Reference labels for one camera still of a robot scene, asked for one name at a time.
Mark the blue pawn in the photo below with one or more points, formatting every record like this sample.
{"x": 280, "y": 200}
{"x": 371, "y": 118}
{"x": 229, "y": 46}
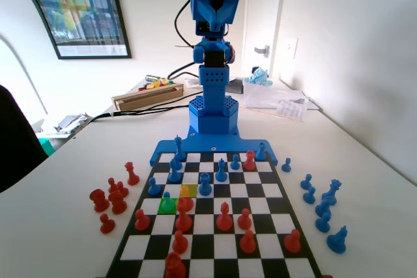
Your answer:
{"x": 309, "y": 196}
{"x": 235, "y": 164}
{"x": 166, "y": 204}
{"x": 153, "y": 188}
{"x": 306, "y": 183}
{"x": 286, "y": 165}
{"x": 175, "y": 175}

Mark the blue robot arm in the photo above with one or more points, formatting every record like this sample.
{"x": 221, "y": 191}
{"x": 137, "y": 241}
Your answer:
{"x": 213, "y": 79}

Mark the black and white chessboard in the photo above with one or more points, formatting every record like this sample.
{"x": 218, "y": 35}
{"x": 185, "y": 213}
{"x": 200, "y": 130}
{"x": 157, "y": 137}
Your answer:
{"x": 260, "y": 190}

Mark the blue plush toy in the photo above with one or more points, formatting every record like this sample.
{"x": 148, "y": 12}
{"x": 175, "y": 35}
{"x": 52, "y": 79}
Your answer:
{"x": 259, "y": 76}

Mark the green toy block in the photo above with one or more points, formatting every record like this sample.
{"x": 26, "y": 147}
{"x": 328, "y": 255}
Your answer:
{"x": 163, "y": 80}

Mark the yellow toy block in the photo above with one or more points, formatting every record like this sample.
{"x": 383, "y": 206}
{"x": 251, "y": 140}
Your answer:
{"x": 150, "y": 86}

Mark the wooden box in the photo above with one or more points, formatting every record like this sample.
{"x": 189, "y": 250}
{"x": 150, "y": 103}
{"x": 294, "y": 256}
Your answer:
{"x": 146, "y": 99}

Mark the framed map poster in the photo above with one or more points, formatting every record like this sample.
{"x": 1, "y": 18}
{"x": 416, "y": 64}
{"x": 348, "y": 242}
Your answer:
{"x": 81, "y": 14}

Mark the printed paper sheets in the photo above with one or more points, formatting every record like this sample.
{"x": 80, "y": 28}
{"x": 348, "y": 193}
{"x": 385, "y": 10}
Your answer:
{"x": 291, "y": 110}

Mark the blue king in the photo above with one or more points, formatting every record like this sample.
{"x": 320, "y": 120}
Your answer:
{"x": 179, "y": 152}

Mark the blue rook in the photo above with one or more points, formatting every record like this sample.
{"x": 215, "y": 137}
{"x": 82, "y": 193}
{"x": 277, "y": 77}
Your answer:
{"x": 260, "y": 153}
{"x": 204, "y": 187}

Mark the red rook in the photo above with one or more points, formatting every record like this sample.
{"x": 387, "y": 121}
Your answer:
{"x": 249, "y": 161}
{"x": 175, "y": 266}

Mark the grey crumpled papers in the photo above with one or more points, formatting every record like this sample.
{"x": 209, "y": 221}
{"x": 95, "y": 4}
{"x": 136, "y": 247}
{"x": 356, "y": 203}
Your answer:
{"x": 70, "y": 123}

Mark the red queen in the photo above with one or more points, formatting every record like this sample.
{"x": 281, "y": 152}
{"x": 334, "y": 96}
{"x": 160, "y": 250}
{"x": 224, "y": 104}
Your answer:
{"x": 132, "y": 177}

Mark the red bishop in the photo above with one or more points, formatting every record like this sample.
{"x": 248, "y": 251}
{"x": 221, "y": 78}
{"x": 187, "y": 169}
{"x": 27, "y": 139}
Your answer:
{"x": 224, "y": 221}
{"x": 185, "y": 190}

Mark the teal box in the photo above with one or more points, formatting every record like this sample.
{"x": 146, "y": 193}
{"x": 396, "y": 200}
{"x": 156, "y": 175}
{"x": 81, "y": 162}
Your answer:
{"x": 45, "y": 146}

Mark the blue queen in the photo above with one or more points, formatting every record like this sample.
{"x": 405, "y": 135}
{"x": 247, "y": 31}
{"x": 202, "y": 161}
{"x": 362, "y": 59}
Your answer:
{"x": 331, "y": 193}

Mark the black chair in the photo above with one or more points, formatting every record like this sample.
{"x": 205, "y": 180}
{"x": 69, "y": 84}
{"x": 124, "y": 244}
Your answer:
{"x": 16, "y": 147}

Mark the blue gripper camera housing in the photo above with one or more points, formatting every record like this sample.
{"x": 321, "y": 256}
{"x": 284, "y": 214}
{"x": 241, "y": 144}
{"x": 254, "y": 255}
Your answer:
{"x": 208, "y": 27}

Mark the blue base plate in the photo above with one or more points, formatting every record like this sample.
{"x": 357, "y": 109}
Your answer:
{"x": 228, "y": 144}

